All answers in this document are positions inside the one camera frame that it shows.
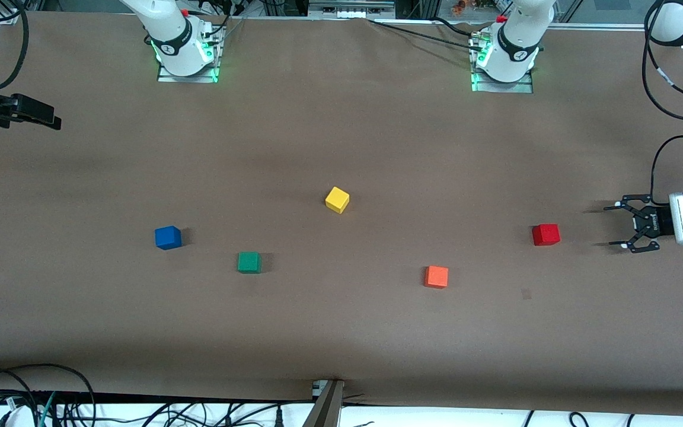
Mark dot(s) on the aluminium frame profile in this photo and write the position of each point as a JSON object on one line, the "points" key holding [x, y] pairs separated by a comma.
{"points": [[8, 15]]}

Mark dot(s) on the red wooden block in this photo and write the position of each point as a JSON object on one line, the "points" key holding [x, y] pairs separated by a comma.
{"points": [[546, 235]]}

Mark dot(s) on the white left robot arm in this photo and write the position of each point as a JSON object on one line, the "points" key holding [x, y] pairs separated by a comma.
{"points": [[516, 41]]}

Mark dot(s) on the blue wooden block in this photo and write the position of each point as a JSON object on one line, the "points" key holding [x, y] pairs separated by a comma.
{"points": [[168, 238]]}

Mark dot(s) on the dark camera mount post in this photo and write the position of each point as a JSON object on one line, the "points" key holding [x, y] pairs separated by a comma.
{"points": [[325, 409]]}

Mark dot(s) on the green wooden block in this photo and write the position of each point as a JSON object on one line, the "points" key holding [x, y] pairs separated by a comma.
{"points": [[249, 263]]}

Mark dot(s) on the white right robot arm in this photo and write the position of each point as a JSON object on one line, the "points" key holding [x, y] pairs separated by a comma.
{"points": [[169, 35]]}

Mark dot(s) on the yellow wooden block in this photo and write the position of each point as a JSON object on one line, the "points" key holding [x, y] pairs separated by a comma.
{"points": [[337, 200]]}

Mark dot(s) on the white power strip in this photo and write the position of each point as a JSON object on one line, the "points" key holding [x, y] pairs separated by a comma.
{"points": [[350, 8]]}

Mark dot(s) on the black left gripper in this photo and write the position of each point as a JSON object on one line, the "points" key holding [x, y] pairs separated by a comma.
{"points": [[654, 224]]}

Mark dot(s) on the orange wooden block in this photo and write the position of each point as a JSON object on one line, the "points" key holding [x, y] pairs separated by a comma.
{"points": [[436, 277]]}

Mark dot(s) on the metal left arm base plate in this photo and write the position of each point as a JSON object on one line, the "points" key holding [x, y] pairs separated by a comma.
{"points": [[525, 88]]}

